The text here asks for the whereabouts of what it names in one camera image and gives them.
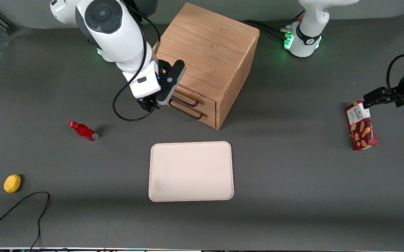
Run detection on thin black table cable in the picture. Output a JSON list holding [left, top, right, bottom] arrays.
[[0, 191, 50, 251]]

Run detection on black left arm base cables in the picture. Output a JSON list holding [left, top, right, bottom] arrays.
[[242, 20, 295, 41]]

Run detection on yellow lemon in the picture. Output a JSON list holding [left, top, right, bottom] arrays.
[[4, 174, 22, 194]]

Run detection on oak wooden drawer cabinet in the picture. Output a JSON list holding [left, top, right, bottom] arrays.
[[153, 2, 260, 131]]

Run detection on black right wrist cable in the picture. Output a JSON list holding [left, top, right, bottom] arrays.
[[112, 10, 162, 122]]

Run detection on black metal drawer handle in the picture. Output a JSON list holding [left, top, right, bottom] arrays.
[[172, 92, 200, 108], [168, 98, 204, 120]]

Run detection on beige rectangular tray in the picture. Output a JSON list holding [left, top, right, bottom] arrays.
[[148, 141, 234, 202]]

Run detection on red bottle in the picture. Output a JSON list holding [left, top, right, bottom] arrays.
[[68, 120, 100, 142]]

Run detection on red cookie box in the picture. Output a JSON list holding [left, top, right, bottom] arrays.
[[345, 100, 378, 151]]

